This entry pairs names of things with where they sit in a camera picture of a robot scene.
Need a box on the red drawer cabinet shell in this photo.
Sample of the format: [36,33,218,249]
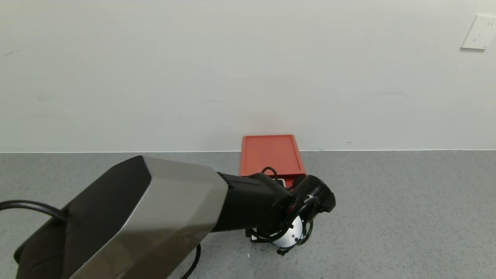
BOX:
[239,134,307,187]

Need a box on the white wall socket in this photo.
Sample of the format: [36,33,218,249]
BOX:
[460,14,496,50]

